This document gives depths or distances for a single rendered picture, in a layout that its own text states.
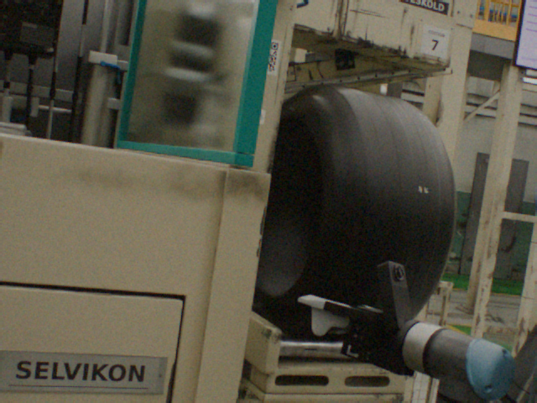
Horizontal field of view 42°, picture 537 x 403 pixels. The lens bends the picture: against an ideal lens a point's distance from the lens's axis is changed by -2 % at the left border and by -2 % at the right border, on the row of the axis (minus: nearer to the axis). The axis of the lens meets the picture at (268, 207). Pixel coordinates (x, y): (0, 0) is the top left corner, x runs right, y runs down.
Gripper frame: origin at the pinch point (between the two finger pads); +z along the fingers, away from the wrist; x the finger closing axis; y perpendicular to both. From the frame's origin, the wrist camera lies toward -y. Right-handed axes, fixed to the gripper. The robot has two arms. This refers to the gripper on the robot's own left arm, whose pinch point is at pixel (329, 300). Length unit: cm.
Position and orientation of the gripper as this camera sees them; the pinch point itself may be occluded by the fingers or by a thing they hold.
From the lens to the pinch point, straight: 122.9
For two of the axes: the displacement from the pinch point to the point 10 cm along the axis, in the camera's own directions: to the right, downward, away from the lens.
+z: -6.2, -1.3, 7.7
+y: -2.5, 9.7, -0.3
